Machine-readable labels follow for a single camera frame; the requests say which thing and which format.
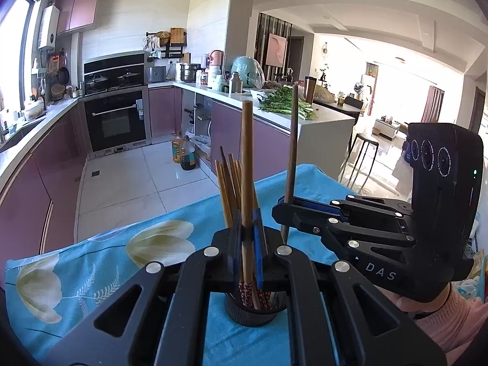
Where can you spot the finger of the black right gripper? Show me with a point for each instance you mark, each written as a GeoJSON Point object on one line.
{"type": "Point", "coordinates": [341, 209]}
{"type": "Point", "coordinates": [369, 227]}

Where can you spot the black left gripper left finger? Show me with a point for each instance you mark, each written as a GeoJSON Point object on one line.
{"type": "Point", "coordinates": [159, 316]}

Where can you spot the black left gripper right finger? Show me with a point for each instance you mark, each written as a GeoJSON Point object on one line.
{"type": "Point", "coordinates": [335, 316]}

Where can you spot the wooden chopstick red floral end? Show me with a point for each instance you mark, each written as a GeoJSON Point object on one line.
{"type": "Point", "coordinates": [237, 177]}
{"type": "Point", "coordinates": [230, 162]}
{"type": "Point", "coordinates": [247, 185]}

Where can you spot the dark wooden chopstick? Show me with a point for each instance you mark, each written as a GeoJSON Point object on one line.
{"type": "Point", "coordinates": [291, 171]}

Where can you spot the pink sleeve right forearm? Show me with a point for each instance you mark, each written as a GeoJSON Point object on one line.
{"type": "Point", "coordinates": [456, 324]}

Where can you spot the purple kitchen cabinets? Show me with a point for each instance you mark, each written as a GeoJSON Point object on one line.
{"type": "Point", "coordinates": [53, 196]}

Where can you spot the person's right hand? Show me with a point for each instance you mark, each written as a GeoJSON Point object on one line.
{"type": "Point", "coordinates": [411, 306]}

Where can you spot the black mesh utensil holder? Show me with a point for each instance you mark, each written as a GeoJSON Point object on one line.
{"type": "Point", "coordinates": [251, 308]}

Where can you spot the black stool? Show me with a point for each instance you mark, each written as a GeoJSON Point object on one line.
{"type": "Point", "coordinates": [360, 161]}

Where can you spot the green vegetables bunch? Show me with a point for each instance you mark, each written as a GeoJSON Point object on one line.
{"type": "Point", "coordinates": [280, 101]}

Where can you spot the dark sauce bottle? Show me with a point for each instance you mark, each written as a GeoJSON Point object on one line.
{"type": "Point", "coordinates": [187, 154]}

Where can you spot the blue floral tablecloth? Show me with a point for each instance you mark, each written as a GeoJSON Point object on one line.
{"type": "Point", "coordinates": [49, 294]}

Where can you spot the cooking oil bottle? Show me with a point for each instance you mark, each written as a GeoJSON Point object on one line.
{"type": "Point", "coordinates": [177, 147]}

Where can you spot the light green appliance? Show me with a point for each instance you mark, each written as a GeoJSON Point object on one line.
{"type": "Point", "coordinates": [249, 71]}

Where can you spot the pink kettle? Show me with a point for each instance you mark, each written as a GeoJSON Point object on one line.
{"type": "Point", "coordinates": [216, 58]}

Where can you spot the steel stock pot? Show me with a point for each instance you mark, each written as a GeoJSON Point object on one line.
{"type": "Point", "coordinates": [188, 72]}

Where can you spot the silver toaster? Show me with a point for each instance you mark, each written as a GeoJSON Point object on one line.
{"type": "Point", "coordinates": [155, 74]}

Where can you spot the black built-in oven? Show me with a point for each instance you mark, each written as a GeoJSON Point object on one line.
{"type": "Point", "coordinates": [117, 120]}

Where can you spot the black stove hood unit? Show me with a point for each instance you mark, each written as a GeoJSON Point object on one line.
{"type": "Point", "coordinates": [113, 72]}

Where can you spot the hanging black pan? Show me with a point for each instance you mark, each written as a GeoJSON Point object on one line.
{"type": "Point", "coordinates": [63, 76]}

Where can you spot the pink upper cabinets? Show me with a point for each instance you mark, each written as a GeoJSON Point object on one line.
{"type": "Point", "coordinates": [75, 14]}

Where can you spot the white water heater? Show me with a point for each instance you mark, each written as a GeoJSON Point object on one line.
{"type": "Point", "coordinates": [48, 28]}

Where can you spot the black wall shelf rack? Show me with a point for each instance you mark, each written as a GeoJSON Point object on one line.
{"type": "Point", "coordinates": [166, 44]}

